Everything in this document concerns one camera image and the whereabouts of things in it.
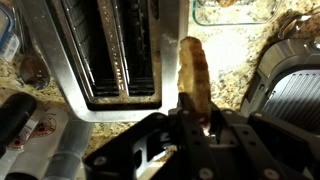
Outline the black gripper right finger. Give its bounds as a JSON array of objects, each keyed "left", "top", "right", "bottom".
[{"left": 208, "top": 107, "right": 320, "bottom": 180}]

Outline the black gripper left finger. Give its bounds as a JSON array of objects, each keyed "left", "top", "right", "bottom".
[{"left": 83, "top": 92, "right": 218, "bottom": 180}]

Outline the toasted bread slice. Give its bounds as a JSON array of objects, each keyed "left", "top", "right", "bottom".
[{"left": 177, "top": 35, "right": 213, "bottom": 132}]

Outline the stainless steel two-slot toaster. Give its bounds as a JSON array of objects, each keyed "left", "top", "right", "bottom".
[{"left": 14, "top": 0, "right": 191, "bottom": 123}]

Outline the bread piece in dish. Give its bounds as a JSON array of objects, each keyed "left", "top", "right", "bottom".
[{"left": 216, "top": 0, "right": 240, "bottom": 9}]

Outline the black panini grill press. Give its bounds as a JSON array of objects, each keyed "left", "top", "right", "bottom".
[{"left": 239, "top": 13, "right": 320, "bottom": 135}]

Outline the grey tube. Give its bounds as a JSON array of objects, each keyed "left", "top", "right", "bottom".
[{"left": 42, "top": 117, "right": 95, "bottom": 180}]

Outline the clear glass dish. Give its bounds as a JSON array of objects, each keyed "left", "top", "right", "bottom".
[{"left": 191, "top": 0, "right": 285, "bottom": 27}]

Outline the dark metal spoon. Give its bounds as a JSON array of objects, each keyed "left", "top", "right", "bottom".
[{"left": 18, "top": 33, "right": 51, "bottom": 91}]

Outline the black capped bottle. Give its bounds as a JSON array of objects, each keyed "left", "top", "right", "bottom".
[{"left": 0, "top": 92, "right": 39, "bottom": 158}]

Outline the blue lidded plastic container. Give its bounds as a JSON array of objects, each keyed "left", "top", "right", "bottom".
[{"left": 0, "top": 3, "right": 21, "bottom": 63}]

